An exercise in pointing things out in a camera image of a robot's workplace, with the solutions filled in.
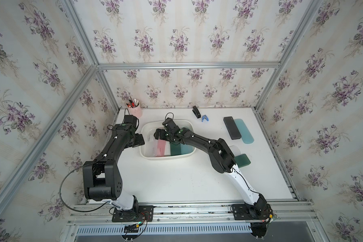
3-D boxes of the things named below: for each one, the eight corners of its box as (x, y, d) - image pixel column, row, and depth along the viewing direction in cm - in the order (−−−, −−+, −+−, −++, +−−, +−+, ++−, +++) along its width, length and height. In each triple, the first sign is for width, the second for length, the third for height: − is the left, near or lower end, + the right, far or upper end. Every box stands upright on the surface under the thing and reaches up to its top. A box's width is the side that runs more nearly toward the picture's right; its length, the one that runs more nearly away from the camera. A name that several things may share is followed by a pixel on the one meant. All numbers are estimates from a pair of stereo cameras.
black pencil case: (231, 139, 104) (232, 137, 102) (222, 119, 117) (223, 117, 115) (241, 138, 105) (242, 136, 103) (231, 118, 118) (232, 116, 116)
